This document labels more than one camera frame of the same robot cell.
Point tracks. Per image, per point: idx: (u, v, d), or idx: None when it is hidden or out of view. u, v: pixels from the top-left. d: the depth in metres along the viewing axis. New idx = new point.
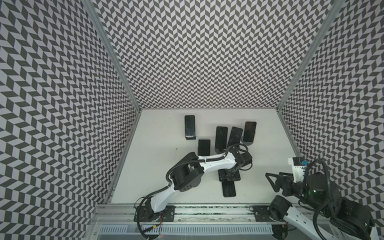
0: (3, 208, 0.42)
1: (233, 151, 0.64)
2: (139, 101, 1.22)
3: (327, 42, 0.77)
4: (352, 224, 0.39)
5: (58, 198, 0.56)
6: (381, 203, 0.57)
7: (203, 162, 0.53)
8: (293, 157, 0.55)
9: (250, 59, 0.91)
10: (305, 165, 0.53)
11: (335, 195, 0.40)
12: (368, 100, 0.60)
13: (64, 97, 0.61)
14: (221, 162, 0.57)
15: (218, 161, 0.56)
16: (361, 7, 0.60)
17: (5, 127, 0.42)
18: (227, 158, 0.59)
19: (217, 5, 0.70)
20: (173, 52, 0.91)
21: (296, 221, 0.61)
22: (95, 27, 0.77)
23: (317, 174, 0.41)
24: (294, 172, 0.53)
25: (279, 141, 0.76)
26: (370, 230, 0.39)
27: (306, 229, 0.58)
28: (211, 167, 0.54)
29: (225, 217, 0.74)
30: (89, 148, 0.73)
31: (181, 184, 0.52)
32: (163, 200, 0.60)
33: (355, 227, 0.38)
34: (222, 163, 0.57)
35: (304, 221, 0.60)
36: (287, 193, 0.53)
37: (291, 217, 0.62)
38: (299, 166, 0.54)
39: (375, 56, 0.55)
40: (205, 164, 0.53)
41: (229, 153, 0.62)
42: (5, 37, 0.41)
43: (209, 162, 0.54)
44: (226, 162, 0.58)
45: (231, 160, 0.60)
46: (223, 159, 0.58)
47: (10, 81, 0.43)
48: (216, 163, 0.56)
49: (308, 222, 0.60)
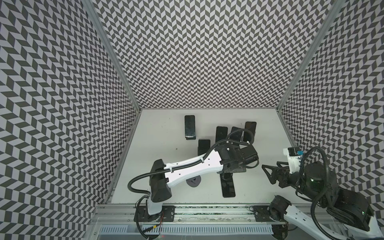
0: (3, 208, 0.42)
1: (223, 149, 0.47)
2: (139, 100, 1.21)
3: (327, 42, 0.77)
4: (350, 214, 0.37)
5: (58, 198, 0.56)
6: (381, 203, 0.57)
7: (169, 171, 0.44)
8: (288, 148, 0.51)
9: (250, 59, 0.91)
10: (301, 155, 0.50)
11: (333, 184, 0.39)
12: (368, 100, 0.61)
13: (64, 97, 0.61)
14: (195, 167, 0.44)
15: (190, 168, 0.44)
16: (361, 7, 0.60)
17: (5, 127, 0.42)
18: (207, 161, 0.45)
19: (217, 5, 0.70)
20: (173, 52, 0.91)
21: (295, 218, 0.61)
22: (95, 27, 0.77)
23: (316, 163, 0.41)
24: (290, 163, 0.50)
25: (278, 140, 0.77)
26: (368, 219, 0.38)
27: (306, 226, 0.58)
28: (182, 176, 0.44)
29: (225, 217, 0.74)
30: (89, 148, 0.73)
31: (153, 198, 0.44)
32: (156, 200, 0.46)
33: (352, 216, 0.37)
34: (198, 169, 0.44)
35: (303, 219, 0.60)
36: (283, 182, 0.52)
37: (290, 216, 0.62)
38: (294, 156, 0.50)
39: (375, 56, 0.55)
40: (174, 174, 0.43)
41: (212, 152, 0.47)
42: (5, 37, 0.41)
43: (178, 172, 0.44)
44: (205, 167, 0.45)
45: (212, 163, 0.45)
46: (200, 163, 0.45)
47: (10, 81, 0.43)
48: (187, 170, 0.44)
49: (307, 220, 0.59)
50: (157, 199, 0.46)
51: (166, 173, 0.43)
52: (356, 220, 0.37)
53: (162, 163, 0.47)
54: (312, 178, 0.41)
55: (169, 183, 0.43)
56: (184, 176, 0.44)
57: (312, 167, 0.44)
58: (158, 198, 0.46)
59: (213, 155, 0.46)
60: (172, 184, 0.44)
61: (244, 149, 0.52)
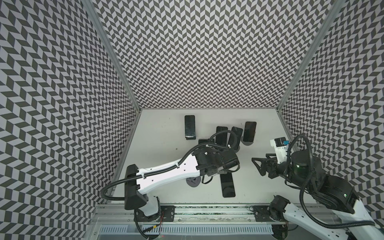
0: (3, 208, 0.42)
1: (200, 153, 0.45)
2: (139, 100, 1.21)
3: (327, 42, 0.76)
4: (334, 198, 0.38)
5: (58, 198, 0.56)
6: (381, 203, 0.57)
7: (141, 177, 0.41)
8: (275, 138, 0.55)
9: (250, 59, 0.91)
10: (287, 144, 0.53)
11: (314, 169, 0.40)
12: (368, 100, 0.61)
13: (64, 97, 0.61)
14: (169, 173, 0.42)
15: (165, 173, 0.42)
16: (361, 7, 0.60)
17: (5, 127, 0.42)
18: (183, 166, 0.43)
19: (217, 5, 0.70)
20: (173, 52, 0.91)
21: (294, 216, 0.60)
22: (95, 27, 0.77)
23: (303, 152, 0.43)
24: (277, 152, 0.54)
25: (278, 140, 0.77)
26: (354, 203, 0.39)
27: (304, 223, 0.57)
28: (155, 182, 0.41)
29: (225, 217, 0.74)
30: (89, 148, 0.73)
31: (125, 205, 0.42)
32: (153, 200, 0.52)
33: (336, 200, 0.38)
34: (173, 175, 0.42)
35: (302, 215, 0.59)
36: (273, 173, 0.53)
37: (288, 213, 0.62)
38: (281, 146, 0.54)
39: (375, 56, 0.55)
40: (146, 180, 0.41)
41: (188, 157, 0.45)
42: (5, 37, 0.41)
43: (152, 178, 0.41)
44: (181, 172, 0.42)
45: (188, 169, 0.43)
46: (175, 169, 0.43)
47: (10, 81, 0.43)
48: (161, 176, 0.42)
49: (305, 216, 0.59)
50: (129, 205, 0.43)
51: (138, 180, 0.41)
52: (340, 205, 0.38)
53: (135, 169, 0.43)
54: (298, 164, 0.42)
55: (141, 190, 0.40)
56: (157, 183, 0.42)
57: (298, 154, 0.45)
58: (131, 204, 0.42)
59: (190, 160, 0.44)
60: (145, 191, 0.42)
61: (226, 152, 0.50)
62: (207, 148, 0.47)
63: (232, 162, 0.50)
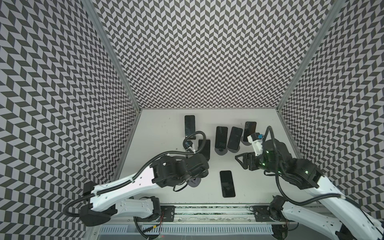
0: (3, 208, 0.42)
1: (158, 166, 0.43)
2: (139, 100, 1.21)
3: (327, 42, 0.76)
4: (300, 177, 0.43)
5: (58, 198, 0.56)
6: (381, 204, 0.58)
7: (94, 196, 0.40)
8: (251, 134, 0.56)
9: (250, 59, 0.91)
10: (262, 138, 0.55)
11: (285, 155, 0.47)
12: (368, 100, 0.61)
13: (64, 97, 0.61)
14: (123, 189, 0.40)
15: (121, 189, 0.40)
16: (361, 7, 0.60)
17: (5, 127, 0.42)
18: (139, 180, 0.41)
19: (217, 5, 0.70)
20: (173, 52, 0.91)
21: (292, 212, 0.61)
22: (95, 27, 0.77)
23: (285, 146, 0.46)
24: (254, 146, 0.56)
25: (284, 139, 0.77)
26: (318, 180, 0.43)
27: (302, 218, 0.57)
28: (109, 200, 0.40)
29: (225, 217, 0.74)
30: (89, 148, 0.73)
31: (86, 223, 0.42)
32: (136, 208, 0.56)
33: (301, 179, 0.43)
34: (127, 190, 0.40)
35: (298, 210, 0.60)
36: (252, 165, 0.58)
37: (286, 210, 0.62)
38: (257, 140, 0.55)
39: (375, 56, 0.55)
40: (100, 197, 0.40)
41: (146, 169, 0.43)
42: (5, 37, 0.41)
43: (105, 194, 0.40)
44: (136, 187, 0.40)
45: (144, 183, 0.41)
46: (129, 184, 0.41)
47: (10, 81, 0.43)
48: (115, 192, 0.40)
49: (302, 210, 0.59)
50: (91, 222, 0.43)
51: (91, 198, 0.40)
52: (304, 182, 0.43)
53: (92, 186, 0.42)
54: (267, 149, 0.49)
55: (94, 208, 0.39)
56: (111, 200, 0.40)
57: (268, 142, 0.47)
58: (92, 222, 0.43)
59: (148, 173, 0.42)
60: (100, 209, 0.41)
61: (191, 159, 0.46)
62: (168, 157, 0.45)
63: (198, 170, 0.46)
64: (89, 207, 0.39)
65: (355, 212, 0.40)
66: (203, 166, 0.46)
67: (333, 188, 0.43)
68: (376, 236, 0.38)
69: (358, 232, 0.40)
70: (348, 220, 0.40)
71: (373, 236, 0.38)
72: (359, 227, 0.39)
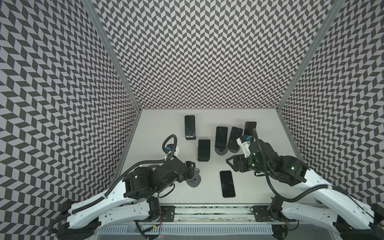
0: (3, 208, 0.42)
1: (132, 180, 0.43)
2: (139, 100, 1.21)
3: (327, 42, 0.76)
4: (287, 174, 0.45)
5: (58, 198, 0.56)
6: (381, 203, 0.57)
7: (69, 215, 0.42)
8: (240, 137, 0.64)
9: (250, 59, 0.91)
10: (249, 139, 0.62)
11: (274, 155, 0.50)
12: (368, 100, 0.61)
13: (64, 97, 0.61)
14: (97, 206, 0.42)
15: (95, 206, 0.42)
16: (361, 7, 0.60)
17: (5, 127, 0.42)
18: (112, 195, 0.42)
19: (217, 5, 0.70)
20: (173, 52, 0.91)
21: (291, 210, 0.61)
22: (95, 27, 0.77)
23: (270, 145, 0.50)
24: (243, 148, 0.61)
25: (276, 144, 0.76)
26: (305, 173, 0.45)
27: (300, 214, 0.57)
28: (84, 217, 0.41)
29: (225, 217, 0.74)
30: (89, 148, 0.73)
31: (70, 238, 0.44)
32: (126, 214, 0.57)
33: (289, 176, 0.44)
34: (100, 207, 0.41)
35: (296, 207, 0.60)
36: (242, 167, 0.59)
37: (286, 210, 0.62)
38: (245, 141, 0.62)
39: (375, 56, 0.55)
40: (75, 216, 0.41)
41: (118, 184, 0.44)
42: (5, 37, 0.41)
43: (80, 212, 0.42)
44: (109, 203, 0.42)
45: (116, 197, 0.42)
46: (103, 200, 0.42)
47: (10, 81, 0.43)
48: (89, 210, 0.41)
49: (300, 207, 0.59)
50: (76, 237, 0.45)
51: (68, 217, 0.41)
52: (292, 178, 0.44)
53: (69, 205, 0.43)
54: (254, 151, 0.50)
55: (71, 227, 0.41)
56: (86, 217, 0.42)
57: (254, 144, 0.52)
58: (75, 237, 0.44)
59: (120, 187, 0.43)
60: (78, 225, 0.42)
61: (164, 167, 0.45)
62: (140, 169, 0.45)
63: (171, 176, 0.46)
64: (66, 226, 0.40)
65: (342, 200, 0.41)
66: (175, 172, 0.45)
67: (320, 180, 0.44)
68: (368, 219, 0.39)
69: (352, 219, 0.40)
70: (339, 209, 0.41)
71: (365, 221, 0.38)
72: (350, 214, 0.40)
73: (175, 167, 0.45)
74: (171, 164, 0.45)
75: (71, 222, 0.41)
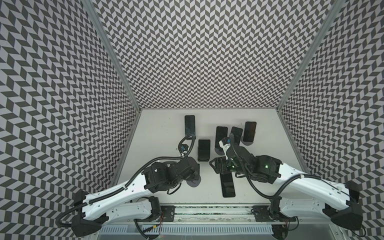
0: (3, 208, 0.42)
1: (151, 172, 0.46)
2: (139, 101, 1.22)
3: (327, 42, 0.76)
4: (264, 174, 0.47)
5: (58, 198, 0.56)
6: (381, 203, 0.57)
7: (86, 205, 0.41)
8: (222, 139, 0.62)
9: (250, 59, 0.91)
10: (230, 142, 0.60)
11: (250, 157, 0.52)
12: (368, 100, 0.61)
13: (64, 97, 0.61)
14: (115, 197, 0.42)
15: (113, 197, 0.42)
16: (361, 7, 0.60)
17: (5, 127, 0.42)
18: (131, 187, 0.43)
19: (217, 5, 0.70)
20: (173, 52, 0.91)
21: (287, 207, 0.61)
22: (95, 27, 0.77)
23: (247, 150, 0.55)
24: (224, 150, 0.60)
25: (266, 149, 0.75)
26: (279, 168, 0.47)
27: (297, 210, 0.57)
28: (101, 207, 0.41)
29: (225, 217, 0.74)
30: (89, 148, 0.73)
31: (76, 232, 0.42)
32: (130, 211, 0.56)
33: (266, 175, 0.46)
34: (118, 198, 0.42)
35: (291, 203, 0.61)
36: (223, 169, 0.60)
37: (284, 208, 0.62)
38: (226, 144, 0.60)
39: (375, 56, 0.55)
40: (92, 206, 0.41)
41: (138, 176, 0.45)
42: (5, 37, 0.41)
43: (97, 203, 0.41)
44: (128, 193, 0.43)
45: (136, 188, 0.43)
46: (122, 191, 0.43)
47: (10, 81, 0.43)
48: (108, 200, 0.42)
49: (294, 202, 0.60)
50: (81, 232, 0.43)
51: (83, 207, 0.41)
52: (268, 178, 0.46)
53: (84, 196, 0.43)
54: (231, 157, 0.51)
55: (86, 217, 0.40)
56: (103, 207, 0.42)
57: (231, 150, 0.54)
58: (82, 231, 0.43)
59: (139, 179, 0.45)
60: (92, 217, 0.42)
61: (181, 163, 0.49)
62: (158, 164, 0.48)
63: (187, 172, 0.49)
64: (81, 216, 0.40)
65: (317, 185, 0.43)
66: (192, 168, 0.49)
67: (294, 171, 0.47)
68: (345, 198, 0.40)
69: (332, 202, 0.41)
70: (318, 195, 0.42)
71: (342, 200, 0.40)
72: (329, 197, 0.41)
73: (191, 164, 0.49)
74: (188, 160, 0.49)
75: (87, 212, 0.40)
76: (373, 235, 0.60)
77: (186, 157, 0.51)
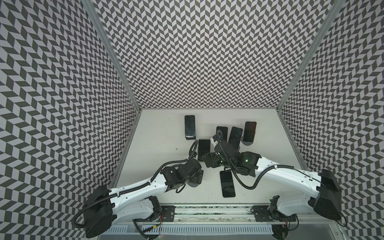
0: (3, 208, 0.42)
1: (167, 172, 0.56)
2: (139, 100, 1.21)
3: (327, 42, 0.76)
4: (245, 168, 0.52)
5: (58, 198, 0.56)
6: (381, 203, 0.57)
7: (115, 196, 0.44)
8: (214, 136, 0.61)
9: (250, 59, 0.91)
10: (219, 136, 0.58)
11: (236, 154, 0.58)
12: (368, 100, 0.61)
13: (64, 97, 0.61)
14: (142, 190, 0.48)
15: (140, 190, 0.48)
16: (361, 7, 0.60)
17: (5, 127, 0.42)
18: (154, 183, 0.51)
19: (217, 5, 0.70)
20: (173, 52, 0.91)
21: (281, 205, 0.62)
22: (95, 27, 0.77)
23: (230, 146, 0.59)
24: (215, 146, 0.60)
25: (268, 154, 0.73)
26: (257, 161, 0.53)
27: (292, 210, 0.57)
28: (129, 199, 0.46)
29: (225, 217, 0.74)
30: (89, 148, 0.73)
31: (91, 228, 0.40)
32: (134, 210, 0.56)
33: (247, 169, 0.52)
34: (145, 191, 0.49)
35: (284, 201, 0.62)
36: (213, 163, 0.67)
37: (280, 208, 0.62)
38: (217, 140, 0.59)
39: (376, 56, 0.55)
40: (120, 198, 0.44)
41: (158, 175, 0.54)
42: (5, 37, 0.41)
43: (125, 195, 0.45)
44: (152, 189, 0.50)
45: (159, 184, 0.52)
46: (147, 186, 0.50)
47: (10, 81, 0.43)
48: (136, 193, 0.47)
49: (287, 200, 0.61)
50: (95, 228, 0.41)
51: (112, 198, 0.43)
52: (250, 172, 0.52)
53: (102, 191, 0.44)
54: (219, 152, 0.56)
55: (114, 208, 0.42)
56: (131, 199, 0.46)
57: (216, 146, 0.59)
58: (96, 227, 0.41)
59: (160, 177, 0.54)
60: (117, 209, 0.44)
61: (187, 165, 0.60)
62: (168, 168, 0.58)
63: (193, 171, 0.61)
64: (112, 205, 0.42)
65: (291, 174, 0.47)
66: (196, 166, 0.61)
67: (270, 163, 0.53)
68: (315, 185, 0.43)
69: (306, 190, 0.43)
70: (293, 183, 0.45)
71: (313, 187, 0.42)
72: (301, 184, 0.44)
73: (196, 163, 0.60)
74: (193, 161, 0.60)
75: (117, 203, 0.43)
76: (373, 236, 0.60)
77: (191, 159, 0.61)
